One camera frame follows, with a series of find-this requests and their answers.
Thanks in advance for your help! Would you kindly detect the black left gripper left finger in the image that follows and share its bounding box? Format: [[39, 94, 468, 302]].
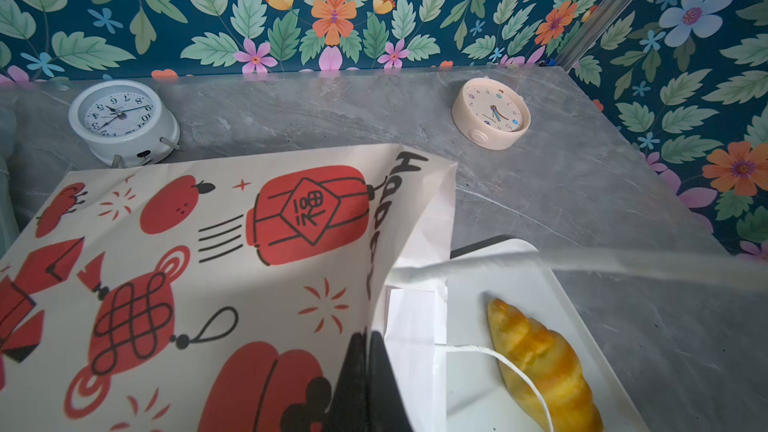
[[323, 333, 368, 432]]

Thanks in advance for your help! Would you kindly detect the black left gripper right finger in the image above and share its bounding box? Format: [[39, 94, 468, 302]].
[[367, 331, 412, 432]]

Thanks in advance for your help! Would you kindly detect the yellow fake croissant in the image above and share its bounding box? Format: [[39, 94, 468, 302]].
[[487, 298, 604, 431]]

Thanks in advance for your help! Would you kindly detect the red white paper bag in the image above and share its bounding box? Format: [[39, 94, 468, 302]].
[[1, 144, 457, 431]]

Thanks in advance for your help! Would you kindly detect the white rectangular tray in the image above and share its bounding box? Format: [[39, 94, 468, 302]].
[[383, 235, 652, 432]]

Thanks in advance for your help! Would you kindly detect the white round alarm clock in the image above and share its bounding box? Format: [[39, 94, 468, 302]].
[[68, 80, 181, 168]]

